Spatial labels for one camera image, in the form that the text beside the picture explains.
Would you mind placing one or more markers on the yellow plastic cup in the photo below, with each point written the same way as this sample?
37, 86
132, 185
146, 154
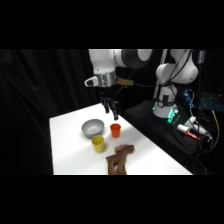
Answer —
98, 144

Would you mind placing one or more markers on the grey bowl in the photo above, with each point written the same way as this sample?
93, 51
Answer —
92, 128

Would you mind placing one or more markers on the green lit control box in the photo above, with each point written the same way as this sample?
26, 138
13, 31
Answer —
172, 116

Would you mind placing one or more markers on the black robot stand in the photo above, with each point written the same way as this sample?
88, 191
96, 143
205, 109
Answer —
156, 128

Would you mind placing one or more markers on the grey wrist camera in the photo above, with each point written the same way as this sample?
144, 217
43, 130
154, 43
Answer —
91, 81

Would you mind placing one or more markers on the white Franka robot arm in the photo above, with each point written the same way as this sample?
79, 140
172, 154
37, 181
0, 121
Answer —
168, 75

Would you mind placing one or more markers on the brown plush toy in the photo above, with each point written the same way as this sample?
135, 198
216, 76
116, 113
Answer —
118, 160

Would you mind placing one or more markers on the blue lit keyboard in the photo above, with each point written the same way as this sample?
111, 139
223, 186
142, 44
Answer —
211, 101

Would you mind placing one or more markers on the orange plastic cup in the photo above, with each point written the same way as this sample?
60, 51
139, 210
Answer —
115, 130

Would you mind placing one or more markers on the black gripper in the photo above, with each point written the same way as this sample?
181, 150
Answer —
108, 92

